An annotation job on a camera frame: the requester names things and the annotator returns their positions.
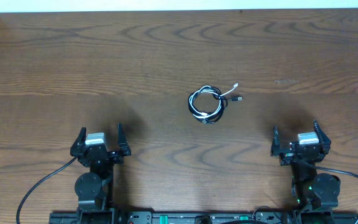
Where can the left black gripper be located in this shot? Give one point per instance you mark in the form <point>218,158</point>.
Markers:
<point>99,155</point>

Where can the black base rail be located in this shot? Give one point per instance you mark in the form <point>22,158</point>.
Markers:
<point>144,217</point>

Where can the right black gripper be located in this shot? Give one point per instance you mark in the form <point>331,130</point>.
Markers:
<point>302,155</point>

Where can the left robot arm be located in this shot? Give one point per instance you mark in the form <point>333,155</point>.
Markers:
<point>94,187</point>

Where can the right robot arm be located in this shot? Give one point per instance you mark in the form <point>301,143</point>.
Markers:
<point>313,190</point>

